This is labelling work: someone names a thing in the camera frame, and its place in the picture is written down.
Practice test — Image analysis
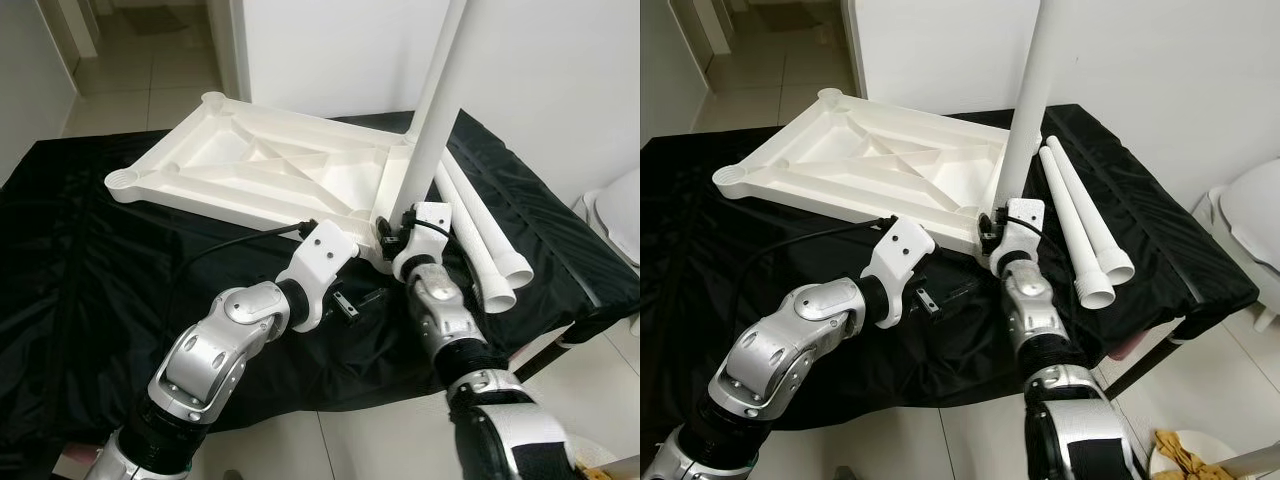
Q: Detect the white plastic table top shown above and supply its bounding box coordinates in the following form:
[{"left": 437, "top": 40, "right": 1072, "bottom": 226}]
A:
[
  {"left": 105, "top": 92, "right": 416, "bottom": 271},
  {"left": 712, "top": 88, "right": 1011, "bottom": 256}
]

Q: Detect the black tablecloth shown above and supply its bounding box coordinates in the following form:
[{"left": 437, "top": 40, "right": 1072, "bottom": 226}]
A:
[
  {"left": 640, "top": 105, "right": 1261, "bottom": 421},
  {"left": 0, "top": 110, "right": 641, "bottom": 471}
]

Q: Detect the white round appliance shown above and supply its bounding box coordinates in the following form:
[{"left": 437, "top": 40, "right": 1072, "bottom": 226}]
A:
[
  {"left": 1195, "top": 160, "right": 1280, "bottom": 333},
  {"left": 585, "top": 170, "right": 641, "bottom": 271}
]

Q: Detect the white round basin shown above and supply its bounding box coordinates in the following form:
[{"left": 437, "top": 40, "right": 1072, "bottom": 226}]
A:
[{"left": 1147, "top": 427, "right": 1253, "bottom": 480}]

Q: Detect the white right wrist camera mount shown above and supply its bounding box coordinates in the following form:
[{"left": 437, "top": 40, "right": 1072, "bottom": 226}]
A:
[
  {"left": 990, "top": 198, "right": 1046, "bottom": 276},
  {"left": 392, "top": 202, "right": 451, "bottom": 283}
]

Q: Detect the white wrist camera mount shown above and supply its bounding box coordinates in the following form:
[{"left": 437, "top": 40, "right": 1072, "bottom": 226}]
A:
[
  {"left": 858, "top": 218, "right": 938, "bottom": 329},
  {"left": 990, "top": 198, "right": 1046, "bottom": 276},
  {"left": 275, "top": 220, "right": 359, "bottom": 333},
  {"left": 392, "top": 202, "right": 451, "bottom": 283}
]

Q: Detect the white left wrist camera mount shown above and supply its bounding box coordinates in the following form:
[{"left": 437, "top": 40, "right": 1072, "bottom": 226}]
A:
[
  {"left": 275, "top": 220, "right": 359, "bottom": 333},
  {"left": 858, "top": 218, "right": 938, "bottom": 329}
]

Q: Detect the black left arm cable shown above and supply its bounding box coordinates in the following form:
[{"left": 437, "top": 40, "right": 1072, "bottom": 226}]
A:
[
  {"left": 185, "top": 220, "right": 316, "bottom": 291},
  {"left": 740, "top": 215, "right": 901, "bottom": 301}
]

